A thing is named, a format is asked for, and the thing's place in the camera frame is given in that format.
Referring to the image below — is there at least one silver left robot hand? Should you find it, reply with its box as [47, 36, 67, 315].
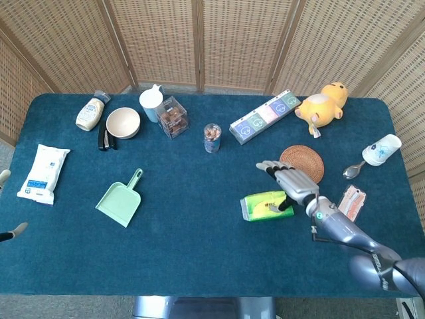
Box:
[0, 169, 29, 243]

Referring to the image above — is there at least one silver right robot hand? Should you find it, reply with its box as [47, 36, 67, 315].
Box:
[256, 160, 321, 213]

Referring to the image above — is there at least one green tissue pack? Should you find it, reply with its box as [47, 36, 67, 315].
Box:
[240, 190, 296, 222]

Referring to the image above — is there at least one long box of colored packets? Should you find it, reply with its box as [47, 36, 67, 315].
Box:
[228, 88, 301, 146]

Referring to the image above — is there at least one round woven rattan coaster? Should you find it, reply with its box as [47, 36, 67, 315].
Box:
[280, 144, 325, 185]

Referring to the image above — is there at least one metal spoon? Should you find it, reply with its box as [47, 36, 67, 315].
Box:
[342, 160, 366, 180]

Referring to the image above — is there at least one orange pink blister package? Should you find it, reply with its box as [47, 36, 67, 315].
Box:
[337, 185, 367, 222]

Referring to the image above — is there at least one white wet wipes pack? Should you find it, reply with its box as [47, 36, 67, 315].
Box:
[16, 144, 71, 206]

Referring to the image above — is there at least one yellow plush toy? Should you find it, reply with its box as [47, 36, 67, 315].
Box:
[294, 82, 349, 139]

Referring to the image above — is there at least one white paper cup blue print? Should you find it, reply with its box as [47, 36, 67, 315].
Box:
[361, 134, 402, 167]

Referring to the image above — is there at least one clear cylinder snack jar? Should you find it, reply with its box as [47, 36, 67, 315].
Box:
[203, 122, 222, 154]

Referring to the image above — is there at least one light green dustpan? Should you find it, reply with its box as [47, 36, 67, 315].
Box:
[95, 167, 144, 229]

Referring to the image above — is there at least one blue tablecloth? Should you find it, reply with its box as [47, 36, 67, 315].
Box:
[0, 92, 420, 298]

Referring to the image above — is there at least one black stapler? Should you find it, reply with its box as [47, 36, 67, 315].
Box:
[98, 120, 118, 152]

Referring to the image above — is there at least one cream squeeze bottle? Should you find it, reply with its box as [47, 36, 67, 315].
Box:
[75, 90, 111, 132]

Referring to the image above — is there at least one clear box of brown snacks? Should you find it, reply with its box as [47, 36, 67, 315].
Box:
[155, 96, 189, 140]

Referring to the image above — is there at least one grey robot torso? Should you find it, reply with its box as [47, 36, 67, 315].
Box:
[132, 295, 276, 319]

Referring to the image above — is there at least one beige bowl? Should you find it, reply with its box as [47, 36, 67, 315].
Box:
[106, 107, 141, 140]

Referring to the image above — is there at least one woven rattan folding screen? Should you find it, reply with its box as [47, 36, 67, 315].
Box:
[0, 0, 425, 230]

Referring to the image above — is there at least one light blue lidded cup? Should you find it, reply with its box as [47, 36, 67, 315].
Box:
[139, 84, 165, 124]

